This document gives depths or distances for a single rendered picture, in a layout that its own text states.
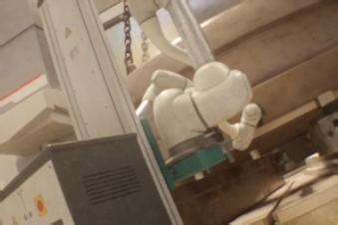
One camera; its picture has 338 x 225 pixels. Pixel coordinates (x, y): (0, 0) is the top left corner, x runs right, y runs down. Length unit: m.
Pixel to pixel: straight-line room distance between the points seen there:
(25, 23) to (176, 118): 4.79
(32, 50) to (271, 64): 3.88
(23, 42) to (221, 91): 4.79
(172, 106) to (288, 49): 1.61
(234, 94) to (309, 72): 1.37
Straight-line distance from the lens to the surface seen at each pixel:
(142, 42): 6.48
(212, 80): 1.34
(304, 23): 2.91
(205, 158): 1.29
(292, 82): 2.58
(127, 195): 1.07
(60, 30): 1.73
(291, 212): 2.02
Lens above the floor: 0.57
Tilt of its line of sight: 14 degrees up
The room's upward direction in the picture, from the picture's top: 24 degrees counter-clockwise
